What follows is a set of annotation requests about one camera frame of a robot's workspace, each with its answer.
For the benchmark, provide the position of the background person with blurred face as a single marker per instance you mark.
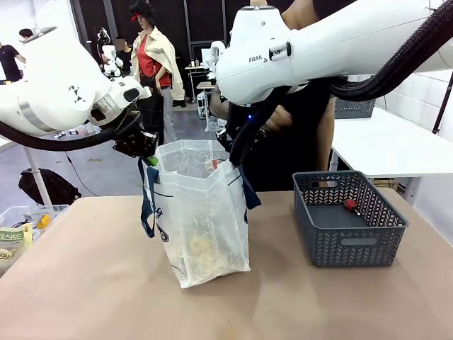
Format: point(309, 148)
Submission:
point(124, 56)

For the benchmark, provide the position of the small yellow box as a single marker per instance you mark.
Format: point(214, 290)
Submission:
point(44, 221)

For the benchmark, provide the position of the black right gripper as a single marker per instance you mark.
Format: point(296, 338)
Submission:
point(224, 138)

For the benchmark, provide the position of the mannequin with cream jacket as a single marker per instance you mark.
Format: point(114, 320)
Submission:
point(155, 63)

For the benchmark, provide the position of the person's right forearm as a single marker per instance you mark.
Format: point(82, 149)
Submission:
point(217, 104)

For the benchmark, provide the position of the background person in black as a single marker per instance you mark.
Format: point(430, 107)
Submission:
point(10, 63)

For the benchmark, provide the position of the black slanted stand pole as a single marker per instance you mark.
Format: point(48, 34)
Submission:
point(442, 102)

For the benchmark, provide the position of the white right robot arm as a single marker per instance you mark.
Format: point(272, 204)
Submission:
point(318, 46)

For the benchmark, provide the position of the white side table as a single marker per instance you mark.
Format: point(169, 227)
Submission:
point(389, 141)

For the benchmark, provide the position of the beige snack bag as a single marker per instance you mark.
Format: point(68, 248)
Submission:
point(5, 260)

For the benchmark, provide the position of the black backpack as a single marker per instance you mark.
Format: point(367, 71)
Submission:
point(49, 187)

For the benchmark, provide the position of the green-label snack bag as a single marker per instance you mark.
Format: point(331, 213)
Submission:
point(14, 238)

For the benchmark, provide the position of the person in black shirt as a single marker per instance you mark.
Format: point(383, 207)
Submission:
point(301, 152)

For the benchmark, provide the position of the clear plastic storage bin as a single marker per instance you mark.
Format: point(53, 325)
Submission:
point(21, 212)

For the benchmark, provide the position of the white background robot with black head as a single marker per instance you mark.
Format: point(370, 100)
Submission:
point(111, 60)

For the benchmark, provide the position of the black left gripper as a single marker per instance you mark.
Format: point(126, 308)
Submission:
point(136, 143)

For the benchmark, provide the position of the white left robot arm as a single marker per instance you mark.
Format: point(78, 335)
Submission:
point(63, 95)

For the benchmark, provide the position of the pale snack pack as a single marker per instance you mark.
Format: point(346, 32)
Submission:
point(203, 251)

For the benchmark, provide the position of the person's right hand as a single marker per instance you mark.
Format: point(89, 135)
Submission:
point(279, 118)

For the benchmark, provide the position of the white desk with round leg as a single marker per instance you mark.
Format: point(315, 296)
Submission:
point(35, 173)

